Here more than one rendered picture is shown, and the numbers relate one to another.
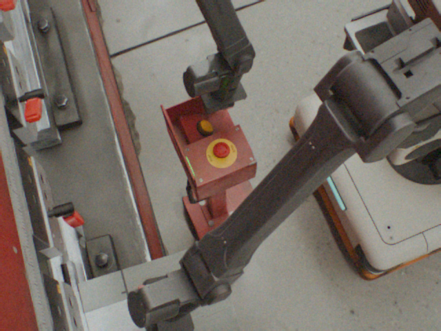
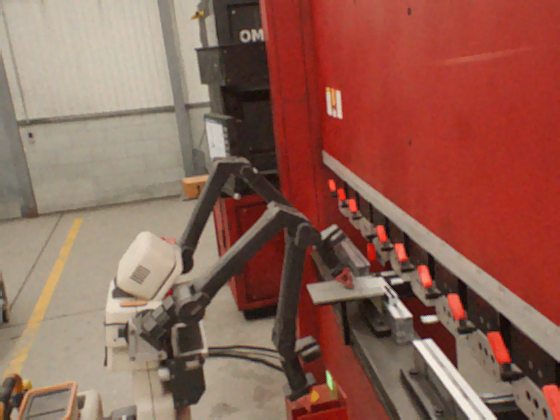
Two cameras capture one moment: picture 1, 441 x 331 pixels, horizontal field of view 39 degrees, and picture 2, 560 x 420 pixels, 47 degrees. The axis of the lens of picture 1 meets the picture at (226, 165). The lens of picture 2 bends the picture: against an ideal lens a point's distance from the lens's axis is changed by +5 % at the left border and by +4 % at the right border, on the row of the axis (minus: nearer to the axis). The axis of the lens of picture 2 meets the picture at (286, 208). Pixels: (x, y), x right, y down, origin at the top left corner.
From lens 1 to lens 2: 2.37 m
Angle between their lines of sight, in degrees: 94
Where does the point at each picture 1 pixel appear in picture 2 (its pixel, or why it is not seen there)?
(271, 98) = not seen: outside the picture
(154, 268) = (345, 295)
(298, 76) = not seen: outside the picture
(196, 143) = (325, 401)
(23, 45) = (441, 373)
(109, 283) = (368, 292)
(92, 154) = (392, 365)
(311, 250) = not seen: outside the picture
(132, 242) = (364, 336)
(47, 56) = (431, 396)
